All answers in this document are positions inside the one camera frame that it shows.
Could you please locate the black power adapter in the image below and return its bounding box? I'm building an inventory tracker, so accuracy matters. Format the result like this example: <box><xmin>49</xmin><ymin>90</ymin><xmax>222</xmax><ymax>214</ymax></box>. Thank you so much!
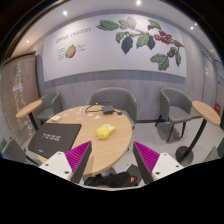
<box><xmin>102</xmin><ymin>105</ymin><xmax>114</xmax><ymax>114</ymax></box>

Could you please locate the grey left armchair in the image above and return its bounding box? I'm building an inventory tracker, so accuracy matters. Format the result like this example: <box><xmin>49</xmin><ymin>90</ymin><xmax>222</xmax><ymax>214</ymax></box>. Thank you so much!
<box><xmin>35</xmin><ymin>91</ymin><xmax>62</xmax><ymax>123</ymax></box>

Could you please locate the round wooden table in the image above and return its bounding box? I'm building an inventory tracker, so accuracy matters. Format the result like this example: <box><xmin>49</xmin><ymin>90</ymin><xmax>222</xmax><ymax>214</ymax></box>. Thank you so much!
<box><xmin>31</xmin><ymin>105</ymin><xmax>132</xmax><ymax>177</ymax></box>

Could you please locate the small table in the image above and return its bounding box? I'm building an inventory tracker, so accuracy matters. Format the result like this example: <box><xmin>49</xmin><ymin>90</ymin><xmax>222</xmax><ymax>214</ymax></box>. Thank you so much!
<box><xmin>175</xmin><ymin>101</ymin><xmax>221</xmax><ymax>166</ymax></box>
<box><xmin>16</xmin><ymin>100</ymin><xmax>42</xmax><ymax>130</ymax></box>

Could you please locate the black cable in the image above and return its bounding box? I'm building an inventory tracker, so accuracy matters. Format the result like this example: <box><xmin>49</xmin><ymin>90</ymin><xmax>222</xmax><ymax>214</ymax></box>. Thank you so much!
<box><xmin>84</xmin><ymin>101</ymin><xmax>124</xmax><ymax>116</ymax></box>

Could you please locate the grey chair lower left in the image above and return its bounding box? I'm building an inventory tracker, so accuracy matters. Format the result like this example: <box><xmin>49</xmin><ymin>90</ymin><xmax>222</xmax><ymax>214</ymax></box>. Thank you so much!
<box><xmin>0</xmin><ymin>137</ymin><xmax>41</xmax><ymax>167</ymax></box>

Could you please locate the small right side table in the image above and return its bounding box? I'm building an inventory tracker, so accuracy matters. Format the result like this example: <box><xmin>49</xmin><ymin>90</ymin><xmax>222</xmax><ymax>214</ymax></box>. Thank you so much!
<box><xmin>175</xmin><ymin>101</ymin><xmax>221</xmax><ymax>166</ymax></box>

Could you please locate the small left side table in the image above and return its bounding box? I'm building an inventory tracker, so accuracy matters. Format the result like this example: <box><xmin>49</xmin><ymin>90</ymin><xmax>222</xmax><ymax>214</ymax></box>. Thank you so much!
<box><xmin>16</xmin><ymin>100</ymin><xmax>42</xmax><ymax>130</ymax></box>

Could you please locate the black mouse pad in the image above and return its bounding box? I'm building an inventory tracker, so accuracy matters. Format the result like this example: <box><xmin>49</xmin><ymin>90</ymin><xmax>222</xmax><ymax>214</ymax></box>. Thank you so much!
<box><xmin>28</xmin><ymin>123</ymin><xmax>81</xmax><ymax>159</ymax></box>

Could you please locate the yellow computer mouse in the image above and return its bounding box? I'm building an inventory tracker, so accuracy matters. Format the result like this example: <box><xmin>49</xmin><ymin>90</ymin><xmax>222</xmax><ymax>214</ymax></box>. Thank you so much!
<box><xmin>96</xmin><ymin>124</ymin><xmax>116</xmax><ymax>140</ymax></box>

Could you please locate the grey middle armchair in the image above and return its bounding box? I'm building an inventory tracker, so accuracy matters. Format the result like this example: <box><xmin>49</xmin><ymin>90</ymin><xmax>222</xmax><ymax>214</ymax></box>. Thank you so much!
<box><xmin>87</xmin><ymin>87</ymin><xmax>137</xmax><ymax>128</ymax></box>

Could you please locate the small white box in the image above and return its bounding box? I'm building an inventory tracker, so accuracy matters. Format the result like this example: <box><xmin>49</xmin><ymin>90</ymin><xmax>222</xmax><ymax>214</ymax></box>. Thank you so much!
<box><xmin>50</xmin><ymin>115</ymin><xmax>61</xmax><ymax>122</ymax></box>

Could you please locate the grey armchair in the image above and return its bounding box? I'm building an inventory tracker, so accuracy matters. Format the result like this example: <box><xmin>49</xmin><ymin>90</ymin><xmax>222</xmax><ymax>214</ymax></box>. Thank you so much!
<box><xmin>87</xmin><ymin>87</ymin><xmax>137</xmax><ymax>128</ymax></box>
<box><xmin>35</xmin><ymin>91</ymin><xmax>62</xmax><ymax>123</ymax></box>
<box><xmin>156</xmin><ymin>87</ymin><xmax>192</xmax><ymax>137</ymax></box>

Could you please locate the grey right armchair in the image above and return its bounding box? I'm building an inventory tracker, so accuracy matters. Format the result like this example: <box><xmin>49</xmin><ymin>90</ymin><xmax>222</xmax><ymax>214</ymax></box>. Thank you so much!
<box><xmin>156</xmin><ymin>87</ymin><xmax>192</xmax><ymax>137</ymax></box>

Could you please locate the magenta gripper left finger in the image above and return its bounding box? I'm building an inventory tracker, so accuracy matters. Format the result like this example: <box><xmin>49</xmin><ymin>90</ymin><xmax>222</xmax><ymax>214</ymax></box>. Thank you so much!
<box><xmin>39</xmin><ymin>140</ymin><xmax>93</xmax><ymax>184</ymax></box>

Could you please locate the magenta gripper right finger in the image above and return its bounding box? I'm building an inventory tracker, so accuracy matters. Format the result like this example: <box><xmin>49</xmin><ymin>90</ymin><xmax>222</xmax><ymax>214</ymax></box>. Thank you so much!
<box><xmin>132</xmin><ymin>141</ymin><xmax>185</xmax><ymax>185</ymax></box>

